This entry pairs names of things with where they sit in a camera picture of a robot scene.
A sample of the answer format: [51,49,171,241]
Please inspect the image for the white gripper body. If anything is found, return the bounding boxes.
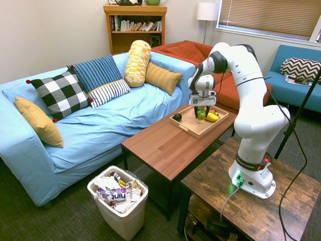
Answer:
[189,94,218,107]

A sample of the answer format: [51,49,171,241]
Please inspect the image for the wooden serving tray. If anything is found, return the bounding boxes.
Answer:
[169,103,230,140]

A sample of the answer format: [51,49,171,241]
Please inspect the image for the yellow toy fruit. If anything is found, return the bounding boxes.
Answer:
[205,112,221,123]

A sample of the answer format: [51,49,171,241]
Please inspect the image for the orange sofa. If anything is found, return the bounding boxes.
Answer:
[151,40,274,112]

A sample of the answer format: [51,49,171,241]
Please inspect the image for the mustard striped pillow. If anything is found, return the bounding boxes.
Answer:
[144,62,183,96]

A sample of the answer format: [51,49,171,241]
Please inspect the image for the yellow patterned bolster pillow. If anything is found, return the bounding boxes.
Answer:
[123,40,152,88]

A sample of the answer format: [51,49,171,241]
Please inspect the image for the red emergency stop button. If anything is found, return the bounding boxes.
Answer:
[260,153,274,169]

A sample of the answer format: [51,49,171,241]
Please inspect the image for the small black speaker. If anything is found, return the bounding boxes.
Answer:
[150,34,162,47]

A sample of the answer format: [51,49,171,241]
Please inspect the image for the teal blue couch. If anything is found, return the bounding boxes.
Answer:
[264,44,321,114]

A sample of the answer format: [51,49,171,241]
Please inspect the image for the white navy striped pillow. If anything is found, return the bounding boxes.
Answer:
[87,79,132,109]

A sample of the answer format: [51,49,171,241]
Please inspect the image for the magazine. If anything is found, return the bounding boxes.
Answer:
[283,74,314,87]

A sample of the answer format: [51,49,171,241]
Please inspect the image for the white floor lamp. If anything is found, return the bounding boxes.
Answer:
[196,2,220,45]

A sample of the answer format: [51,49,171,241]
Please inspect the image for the light blue sofa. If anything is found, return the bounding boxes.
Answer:
[0,52,198,208]

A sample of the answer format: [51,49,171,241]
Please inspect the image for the row of paperback books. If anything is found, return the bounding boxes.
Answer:
[111,15,163,32]

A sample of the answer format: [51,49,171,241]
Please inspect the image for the black white chevron pillow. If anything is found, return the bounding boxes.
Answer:
[280,57,321,84]

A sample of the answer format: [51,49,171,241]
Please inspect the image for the blue striped pillow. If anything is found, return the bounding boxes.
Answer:
[66,54,124,94]

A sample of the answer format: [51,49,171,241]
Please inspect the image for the brown window blinds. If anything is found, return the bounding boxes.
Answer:
[216,0,321,42]

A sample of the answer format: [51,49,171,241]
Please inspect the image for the rustic brown side table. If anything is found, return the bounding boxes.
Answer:
[177,137,321,241]

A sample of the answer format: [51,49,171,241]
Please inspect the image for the wooden bookshelf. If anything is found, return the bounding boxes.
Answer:
[103,4,168,56]

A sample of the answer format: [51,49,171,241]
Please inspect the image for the black power strip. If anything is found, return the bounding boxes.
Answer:
[184,213,240,241]

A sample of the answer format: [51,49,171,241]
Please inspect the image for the crumpled white wrapper trash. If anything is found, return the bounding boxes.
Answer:
[112,199,141,214]

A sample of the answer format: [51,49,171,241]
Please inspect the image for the purple hint drink wrapper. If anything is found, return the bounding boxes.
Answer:
[96,187,128,203]

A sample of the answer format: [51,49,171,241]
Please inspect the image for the white plastic trash bin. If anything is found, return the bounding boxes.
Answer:
[87,165,149,241]

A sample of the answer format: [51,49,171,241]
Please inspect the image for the black white checked pillow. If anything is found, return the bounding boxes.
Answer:
[26,65,94,124]

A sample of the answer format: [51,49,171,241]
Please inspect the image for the plain mustard pillow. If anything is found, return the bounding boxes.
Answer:
[14,96,64,149]

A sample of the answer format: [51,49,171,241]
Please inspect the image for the wooden coffee table black frame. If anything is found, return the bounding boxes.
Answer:
[121,103,238,222]

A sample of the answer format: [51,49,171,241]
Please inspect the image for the black camera stand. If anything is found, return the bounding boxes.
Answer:
[274,67,321,160]

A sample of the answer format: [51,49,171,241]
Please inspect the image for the gray power cable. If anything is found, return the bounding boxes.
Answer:
[220,185,242,223]

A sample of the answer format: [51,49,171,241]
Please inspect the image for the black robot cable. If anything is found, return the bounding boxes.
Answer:
[260,75,308,241]

